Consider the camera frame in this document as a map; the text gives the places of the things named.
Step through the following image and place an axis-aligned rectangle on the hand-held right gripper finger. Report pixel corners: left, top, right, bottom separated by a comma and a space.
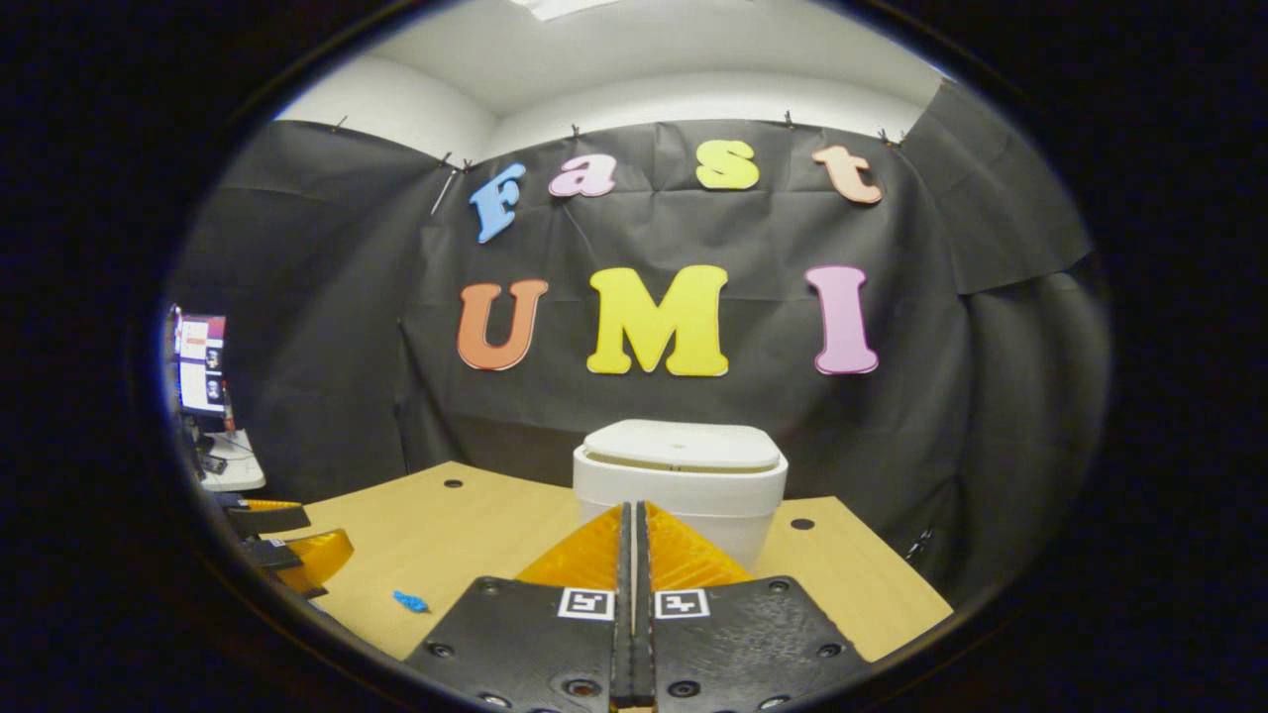
404, 500, 635, 713
634, 500, 875, 713

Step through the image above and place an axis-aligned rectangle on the white desktop garbage bin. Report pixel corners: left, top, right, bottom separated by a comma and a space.
573, 419, 790, 573

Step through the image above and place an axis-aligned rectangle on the white side table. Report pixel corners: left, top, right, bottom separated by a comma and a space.
193, 428, 266, 493

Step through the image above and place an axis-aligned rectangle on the computer monitor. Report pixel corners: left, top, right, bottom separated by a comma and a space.
173, 309, 231, 417

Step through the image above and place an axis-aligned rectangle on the black backdrop cloth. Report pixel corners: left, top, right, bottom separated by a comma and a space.
163, 79, 1110, 605

